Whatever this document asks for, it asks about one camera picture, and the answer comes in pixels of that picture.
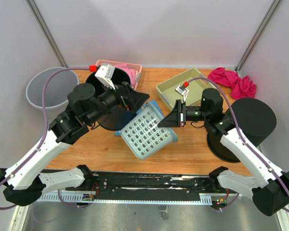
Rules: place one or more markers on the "large black ribbed bin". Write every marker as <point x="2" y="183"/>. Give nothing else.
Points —
<point x="255" y="118"/>

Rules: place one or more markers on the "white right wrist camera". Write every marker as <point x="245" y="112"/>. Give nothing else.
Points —
<point x="183" y="90"/>

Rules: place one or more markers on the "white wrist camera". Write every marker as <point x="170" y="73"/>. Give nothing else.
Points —
<point x="103" y="74"/>
<point x="183" y="90"/>

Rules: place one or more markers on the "magenta crumpled cloth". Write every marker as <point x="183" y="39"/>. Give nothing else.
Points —
<point x="241" y="87"/>

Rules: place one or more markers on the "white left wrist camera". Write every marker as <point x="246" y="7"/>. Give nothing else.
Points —
<point x="103" y="74"/>

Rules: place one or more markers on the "pale green perforated tray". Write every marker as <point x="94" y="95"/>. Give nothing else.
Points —
<point x="166" y="90"/>

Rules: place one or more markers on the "slotted grey cable duct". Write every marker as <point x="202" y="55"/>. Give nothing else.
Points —
<point x="134" y="197"/>

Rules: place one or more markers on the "dark navy round bin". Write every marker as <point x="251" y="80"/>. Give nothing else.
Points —
<point x="117" y="117"/>

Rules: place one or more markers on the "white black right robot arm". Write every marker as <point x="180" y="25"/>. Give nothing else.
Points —
<point x="268" y="187"/>

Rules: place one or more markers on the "left aluminium frame post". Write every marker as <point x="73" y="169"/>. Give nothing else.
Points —
<point x="48" y="35"/>

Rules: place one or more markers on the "light pink cloth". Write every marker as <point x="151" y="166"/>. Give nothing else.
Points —
<point x="131" y="72"/>

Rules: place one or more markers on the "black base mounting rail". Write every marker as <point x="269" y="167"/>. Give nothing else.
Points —
<point x="145" y="182"/>

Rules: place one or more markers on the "light blue perforated basket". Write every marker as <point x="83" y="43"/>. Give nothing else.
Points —
<point x="142" y="134"/>

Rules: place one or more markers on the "pink perforated basket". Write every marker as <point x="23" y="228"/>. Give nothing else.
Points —
<point x="136" y="67"/>

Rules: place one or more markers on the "aluminium frame post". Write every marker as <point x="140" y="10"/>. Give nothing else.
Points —
<point x="48" y="35"/>
<point x="258" y="33"/>

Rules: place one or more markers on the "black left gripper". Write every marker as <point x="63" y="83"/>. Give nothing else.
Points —
<point x="128" y="99"/>

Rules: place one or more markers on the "right aluminium frame post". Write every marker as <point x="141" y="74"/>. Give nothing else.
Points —
<point x="258" y="33"/>

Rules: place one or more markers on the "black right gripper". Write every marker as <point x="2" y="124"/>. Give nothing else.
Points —
<point x="177" y="118"/>

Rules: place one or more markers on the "grey round bin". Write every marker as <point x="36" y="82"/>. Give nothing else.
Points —
<point x="57" y="89"/>

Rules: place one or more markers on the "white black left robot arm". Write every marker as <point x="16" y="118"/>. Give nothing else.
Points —
<point x="24" y="181"/>

